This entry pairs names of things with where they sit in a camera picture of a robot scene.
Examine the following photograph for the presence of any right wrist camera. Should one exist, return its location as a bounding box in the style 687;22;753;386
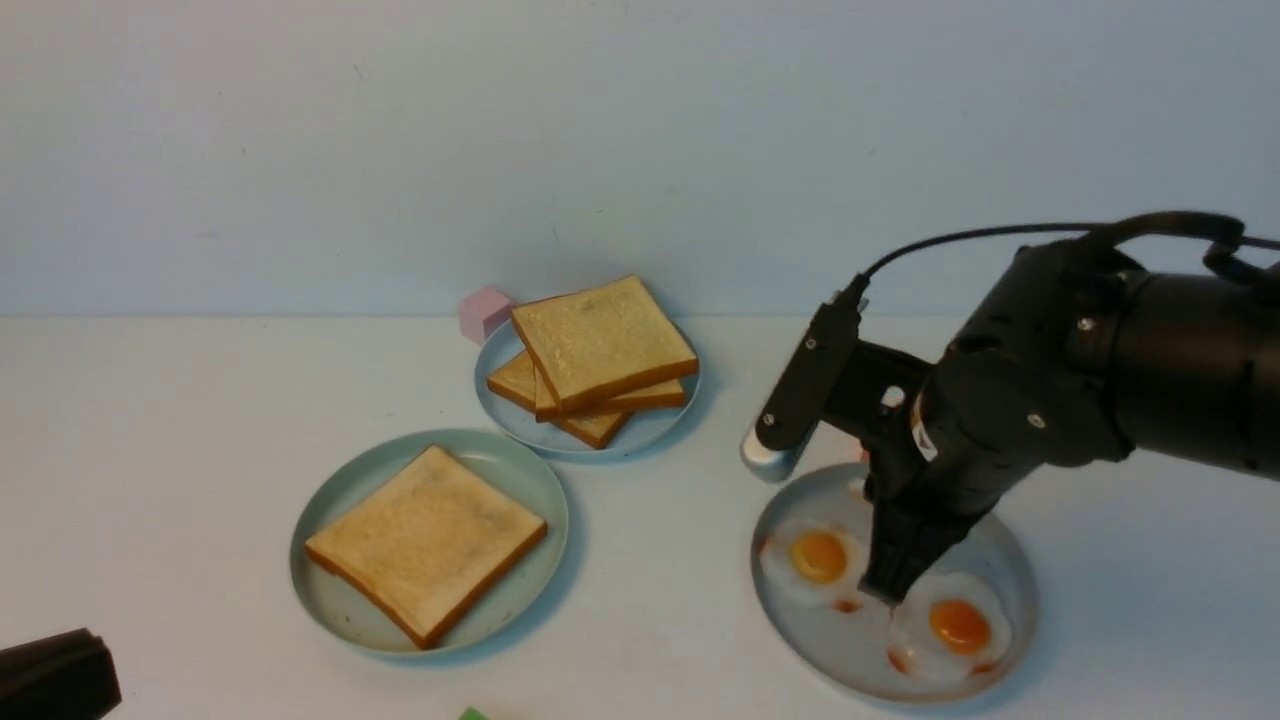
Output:
740;287;865;486

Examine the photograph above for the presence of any left fried egg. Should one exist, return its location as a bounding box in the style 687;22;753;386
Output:
756;518;867;615

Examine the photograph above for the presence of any fried egg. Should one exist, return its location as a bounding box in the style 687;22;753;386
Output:
887;571;1014;685
756;518;867;615

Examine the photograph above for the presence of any black right camera cable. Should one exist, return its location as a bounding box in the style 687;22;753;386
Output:
858;210;1280;291

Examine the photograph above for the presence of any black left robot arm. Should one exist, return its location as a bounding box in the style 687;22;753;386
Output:
1;628;122;719

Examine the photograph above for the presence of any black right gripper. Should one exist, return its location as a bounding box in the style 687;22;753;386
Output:
822;341;1132;605

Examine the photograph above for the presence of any green sandwich plate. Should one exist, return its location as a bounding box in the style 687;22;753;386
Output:
289;428;579;662

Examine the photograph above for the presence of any toast slice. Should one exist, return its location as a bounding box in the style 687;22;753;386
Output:
532;368;689;421
303;445;549;650
511;274;700;413
485;351;635;450

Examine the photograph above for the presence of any light blue bread plate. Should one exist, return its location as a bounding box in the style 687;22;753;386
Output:
474;322;703;461

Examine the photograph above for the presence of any right fried egg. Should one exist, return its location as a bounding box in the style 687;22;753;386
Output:
887;571;1014;685

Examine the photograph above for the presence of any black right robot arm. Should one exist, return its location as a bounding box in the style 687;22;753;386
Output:
832;240;1277;605

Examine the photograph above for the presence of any grey speckled egg plate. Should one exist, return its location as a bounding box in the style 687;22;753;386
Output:
748;462;1041;707

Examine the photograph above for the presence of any pink cube block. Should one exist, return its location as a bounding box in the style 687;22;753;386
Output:
456;286;515;345

